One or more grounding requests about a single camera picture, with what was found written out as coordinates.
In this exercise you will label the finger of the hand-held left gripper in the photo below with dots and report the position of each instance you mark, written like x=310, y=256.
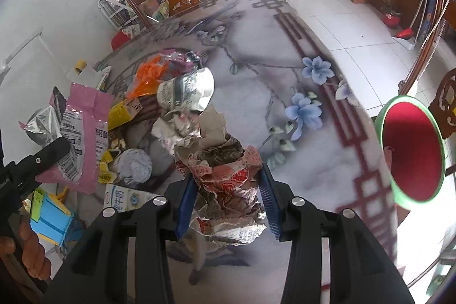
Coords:
x=46, y=154

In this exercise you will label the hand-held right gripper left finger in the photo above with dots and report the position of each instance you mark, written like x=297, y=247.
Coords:
x=187, y=204

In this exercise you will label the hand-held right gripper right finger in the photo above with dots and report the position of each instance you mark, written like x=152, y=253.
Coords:
x=270, y=204

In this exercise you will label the red print paper wrapper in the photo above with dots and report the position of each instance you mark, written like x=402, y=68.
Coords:
x=228, y=179

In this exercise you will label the pink plastic bag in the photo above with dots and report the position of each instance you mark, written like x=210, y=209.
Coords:
x=89, y=111

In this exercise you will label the yellow drink carton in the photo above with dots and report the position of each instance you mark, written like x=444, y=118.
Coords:
x=121, y=111

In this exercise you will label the person's left hand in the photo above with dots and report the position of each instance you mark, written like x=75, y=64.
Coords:
x=34, y=250

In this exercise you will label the silver foil bag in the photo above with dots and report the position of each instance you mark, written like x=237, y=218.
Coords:
x=42, y=125

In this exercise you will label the blue plastic stool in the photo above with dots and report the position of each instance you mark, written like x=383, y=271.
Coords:
x=50, y=222

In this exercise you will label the small yellow wrapper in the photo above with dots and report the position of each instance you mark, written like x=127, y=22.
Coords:
x=107, y=158

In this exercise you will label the white blue milk carton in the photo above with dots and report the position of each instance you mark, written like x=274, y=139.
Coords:
x=124, y=197

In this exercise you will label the crumpled white paper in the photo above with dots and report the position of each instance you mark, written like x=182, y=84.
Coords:
x=174, y=129

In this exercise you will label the torn brown paper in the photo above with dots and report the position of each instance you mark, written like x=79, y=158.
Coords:
x=213, y=122

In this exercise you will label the crumpled white paper bowl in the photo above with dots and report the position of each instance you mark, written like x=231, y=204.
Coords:
x=192, y=86

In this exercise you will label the orange plastic bag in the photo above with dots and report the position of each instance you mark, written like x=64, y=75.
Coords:
x=149, y=76

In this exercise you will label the purple silver foil wrapper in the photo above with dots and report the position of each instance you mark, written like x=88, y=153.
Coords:
x=185, y=58

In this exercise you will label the floral table cover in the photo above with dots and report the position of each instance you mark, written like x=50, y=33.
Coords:
x=256, y=40

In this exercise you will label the carved wooden chair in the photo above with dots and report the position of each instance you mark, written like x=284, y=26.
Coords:
x=443, y=100

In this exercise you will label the white ribbed strip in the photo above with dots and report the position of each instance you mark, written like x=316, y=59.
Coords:
x=435, y=27

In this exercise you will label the red broom and dustpan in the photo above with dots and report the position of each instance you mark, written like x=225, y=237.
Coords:
x=420, y=1

